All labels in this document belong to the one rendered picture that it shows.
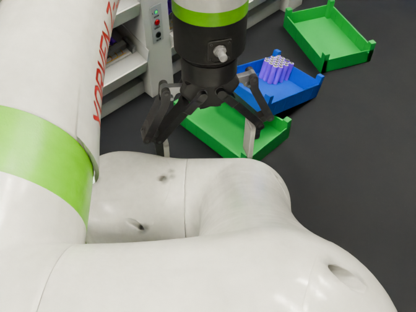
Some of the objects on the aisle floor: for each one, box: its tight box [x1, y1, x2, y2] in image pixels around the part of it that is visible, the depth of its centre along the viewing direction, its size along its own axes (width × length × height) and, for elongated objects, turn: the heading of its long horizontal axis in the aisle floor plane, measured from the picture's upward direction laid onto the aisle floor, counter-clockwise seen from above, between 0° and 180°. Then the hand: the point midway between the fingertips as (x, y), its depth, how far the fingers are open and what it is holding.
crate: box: [234, 49, 325, 115], centre depth 144 cm, size 30×20×8 cm
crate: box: [173, 99, 292, 161], centre depth 140 cm, size 30×20×8 cm
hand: (208, 156), depth 74 cm, fingers open, 13 cm apart
